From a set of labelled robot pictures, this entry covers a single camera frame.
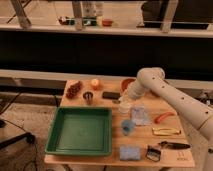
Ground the blue sponge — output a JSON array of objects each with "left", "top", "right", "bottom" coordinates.
[{"left": 119, "top": 145, "right": 141, "bottom": 161}]

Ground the small metal cup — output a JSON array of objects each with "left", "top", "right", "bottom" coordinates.
[{"left": 83, "top": 91, "right": 93, "bottom": 105}]

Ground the orange bowl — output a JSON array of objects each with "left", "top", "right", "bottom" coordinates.
[{"left": 121, "top": 78, "right": 135, "bottom": 92}]

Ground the bunch of red grapes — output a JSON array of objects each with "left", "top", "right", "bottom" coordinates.
[{"left": 66, "top": 81, "right": 82, "bottom": 99}]

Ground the orange carrot toy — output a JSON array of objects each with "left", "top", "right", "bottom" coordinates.
[{"left": 154, "top": 112, "right": 175, "bottom": 124}]

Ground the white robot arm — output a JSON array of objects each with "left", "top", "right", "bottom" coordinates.
[{"left": 120, "top": 67, "right": 213, "bottom": 171}]

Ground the yellow banana peel toy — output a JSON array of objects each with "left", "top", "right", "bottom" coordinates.
[{"left": 152, "top": 128, "right": 181, "bottom": 136}]

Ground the small blue cup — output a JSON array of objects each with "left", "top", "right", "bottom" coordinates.
[{"left": 121, "top": 120, "right": 135, "bottom": 136}]

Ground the small red bowl on shelf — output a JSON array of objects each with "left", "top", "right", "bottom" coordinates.
[{"left": 102, "top": 19, "right": 113, "bottom": 27}]

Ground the black peeler tool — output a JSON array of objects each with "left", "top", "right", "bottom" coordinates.
[{"left": 146, "top": 146, "right": 161, "bottom": 162}]

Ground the green plastic tray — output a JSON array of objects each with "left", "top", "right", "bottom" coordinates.
[{"left": 45, "top": 107, "right": 112, "bottom": 156}]

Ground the black handled knife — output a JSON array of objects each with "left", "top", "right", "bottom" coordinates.
[{"left": 158, "top": 141, "right": 191, "bottom": 150}]

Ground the wooden table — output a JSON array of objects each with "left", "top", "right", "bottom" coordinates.
[{"left": 44, "top": 81, "right": 195, "bottom": 168}]

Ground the black rectangular block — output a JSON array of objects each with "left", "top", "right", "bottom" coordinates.
[{"left": 102, "top": 92, "right": 120, "bottom": 100}]

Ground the orange fruit toy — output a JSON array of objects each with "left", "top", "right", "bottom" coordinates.
[{"left": 90, "top": 79, "right": 101, "bottom": 90}]

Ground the white paper cup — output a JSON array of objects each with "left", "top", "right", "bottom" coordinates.
[{"left": 118, "top": 102, "right": 132, "bottom": 114}]

